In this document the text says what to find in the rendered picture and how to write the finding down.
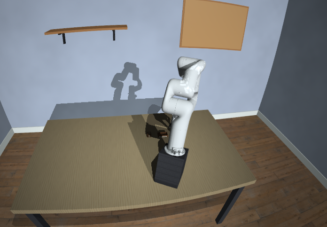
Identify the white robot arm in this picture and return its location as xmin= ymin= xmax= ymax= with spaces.
xmin=162 ymin=56 xmax=206 ymax=156

